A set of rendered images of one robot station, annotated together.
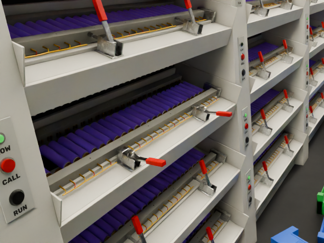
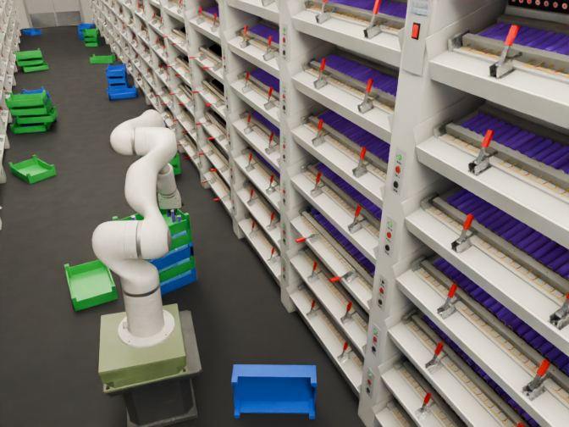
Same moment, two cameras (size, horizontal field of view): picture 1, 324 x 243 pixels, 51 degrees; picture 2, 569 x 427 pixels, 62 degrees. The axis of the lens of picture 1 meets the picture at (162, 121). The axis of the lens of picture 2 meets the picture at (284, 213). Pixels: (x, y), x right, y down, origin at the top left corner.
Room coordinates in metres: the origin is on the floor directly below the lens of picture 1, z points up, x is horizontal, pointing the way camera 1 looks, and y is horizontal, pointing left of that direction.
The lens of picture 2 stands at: (1.19, -1.35, 1.55)
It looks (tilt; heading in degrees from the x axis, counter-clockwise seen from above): 31 degrees down; 118
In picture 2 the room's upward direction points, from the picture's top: straight up
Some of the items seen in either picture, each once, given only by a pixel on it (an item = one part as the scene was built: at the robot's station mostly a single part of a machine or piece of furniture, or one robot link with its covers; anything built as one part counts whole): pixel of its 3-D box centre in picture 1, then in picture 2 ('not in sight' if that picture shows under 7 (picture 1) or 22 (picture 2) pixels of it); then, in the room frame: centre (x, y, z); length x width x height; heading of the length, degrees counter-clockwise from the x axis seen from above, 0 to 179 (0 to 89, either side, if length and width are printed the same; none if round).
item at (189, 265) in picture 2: not in sight; (158, 263); (-0.28, 0.06, 0.12); 0.30 x 0.20 x 0.08; 66
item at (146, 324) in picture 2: not in sight; (144, 307); (0.20, -0.50, 0.47); 0.19 x 0.19 x 0.18
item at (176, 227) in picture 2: not in sight; (151, 223); (-0.28, 0.06, 0.36); 0.30 x 0.20 x 0.08; 66
